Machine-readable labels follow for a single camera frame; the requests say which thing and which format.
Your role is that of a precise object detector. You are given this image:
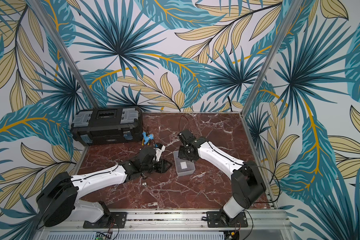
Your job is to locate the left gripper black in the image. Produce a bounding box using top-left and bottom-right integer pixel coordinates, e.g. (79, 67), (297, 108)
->
(142, 158), (174, 174)

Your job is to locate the translucent plastic storage box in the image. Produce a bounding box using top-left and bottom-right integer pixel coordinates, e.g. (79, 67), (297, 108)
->
(173, 151), (196, 177)

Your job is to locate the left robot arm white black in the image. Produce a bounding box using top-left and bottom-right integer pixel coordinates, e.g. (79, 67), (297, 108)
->
(37, 144), (172, 229)

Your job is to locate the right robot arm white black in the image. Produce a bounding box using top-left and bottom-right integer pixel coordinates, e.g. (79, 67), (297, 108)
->
(178, 129), (267, 220)

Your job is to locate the blue toy figure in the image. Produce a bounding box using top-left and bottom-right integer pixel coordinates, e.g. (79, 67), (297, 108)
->
(142, 131), (154, 146)

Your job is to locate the black plastic toolbox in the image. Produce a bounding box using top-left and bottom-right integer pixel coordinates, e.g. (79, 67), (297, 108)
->
(71, 107), (143, 146)

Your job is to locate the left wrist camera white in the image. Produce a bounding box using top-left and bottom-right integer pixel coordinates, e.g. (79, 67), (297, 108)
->
(155, 143), (166, 162)

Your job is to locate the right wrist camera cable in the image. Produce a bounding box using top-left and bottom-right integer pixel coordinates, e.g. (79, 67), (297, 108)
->
(178, 115), (190, 133)

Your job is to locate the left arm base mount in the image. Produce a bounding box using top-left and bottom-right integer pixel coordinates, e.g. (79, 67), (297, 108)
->
(83, 201), (128, 229)

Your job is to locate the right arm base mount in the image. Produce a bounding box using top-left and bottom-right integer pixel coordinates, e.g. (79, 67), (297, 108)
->
(202, 209), (248, 228)

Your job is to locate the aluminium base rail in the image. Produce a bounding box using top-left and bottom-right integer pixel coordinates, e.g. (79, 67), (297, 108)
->
(34, 209), (296, 240)

